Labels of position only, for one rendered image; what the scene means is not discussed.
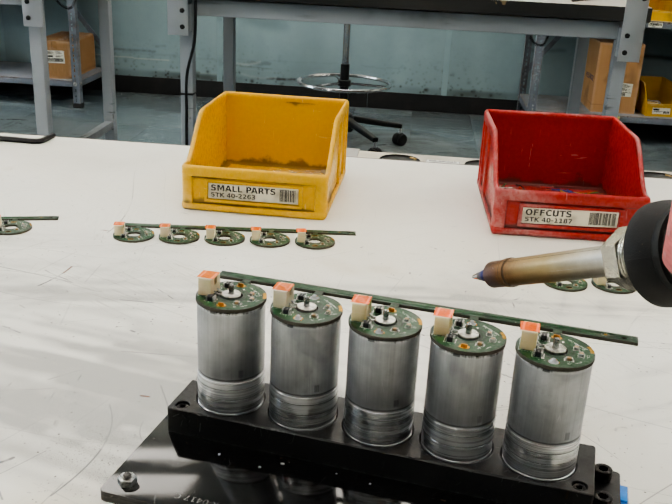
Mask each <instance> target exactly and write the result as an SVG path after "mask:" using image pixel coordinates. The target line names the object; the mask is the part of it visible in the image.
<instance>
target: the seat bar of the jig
mask: <svg viewBox="0 0 672 504"><path fill-rule="evenodd" d="M344 402H345V398H343V397H338V396H337V415H336V420H335V421H334V422H333V423H332V424H331V425H329V426H327V427H325V428H322V429H318V430H313V431H295V430H290V429H286V428H283V427H280V426H278V425H277V424H275V423H274V422H273V421H272V420H271V419H270V418H269V383H265V389H264V403H263V405H262V406H261V407H260V408H258V409H257V410H255V411H253V412H250V413H247V414H243V415H236V416H224V415H217V414H213V413H210V412H207V411H205V410H204V409H202V408H201V407H200V406H199V405H198V385H197V381H195V380H192V381H191V382H190V383H189V384H188V385H187V386H186V387H185V389H184V390H183V391H182V392H181V393H180V394H179V395H178V396H177V397H176V398H175V399H174V400H173V401H172V403H171V404H170V405H169V406H168V407H167V415H168V431H169V432H173V433H178V434H182V435H187V436H192V437H196V438H201V439H206V440H210V441H215V442H220V443H224V444H229V445H234V446H238V447H243V448H248V449H252V450H257V451H262V452H266V453H271V454H276V455H281V456H285V457H290V458H295V459H299V460H304V461H309V462H313V463H318V464H323V465H327V466H332V467H337V468H341V469H346V470H351V471H355V472H360V473H365V474H369V475H374V476H379V477H383V478H388V479H393V480H397V481H402V482H407V483H411V484H416V485H421V486H425V487H430V488H435V489H439V490H444V491H449V492H453V493H458V494H463V495H467V496H472V497H477V498H482V499H486V500H491V501H496V502H500V503H505V504H593V500H594V494H595V453H596V448H595V447H594V446H592V445H586V444H581V443H580V444H579V450H578V456H577V462H576V467H575V473H574V474H573V475H572V476H570V477H569V478H567V479H564V480H560V481H551V482H548V481H538V480H533V479H529V478H526V477H524V476H521V475H519V474H517V473H515V472H514V471H512V470H511V469H509V468H508V467H507V466H506V465H505V464H504V462H503V461H502V458H501V455H502V448H503V440H504V433H505V429H502V428H497V427H495V428H494V436H493V443H492V451H491V455H490V456H489V457H488V458H486V459H485V460H483V461H480V462H477V463H471V464H456V463H450V462H446V461H442V460H440V459H437V458H435V457H433V456H431V455H430V454H428V453H427V452H426V451H425V450H424V449H423V448H422V446H421V444H420V442H421V431H422V421H423V413H421V412H416V411H414V418H413V428H412V436H411V438H410V439H409V440H408V441H406V442H404V443H402V444H400V445H396V446H392V447H372V446H367V445H363V444H360V443H358V442H355V441H354V440H352V439H350V438H349V437H348V436H347V435H346V434H345V433H344V431H343V420H344Z"/></svg>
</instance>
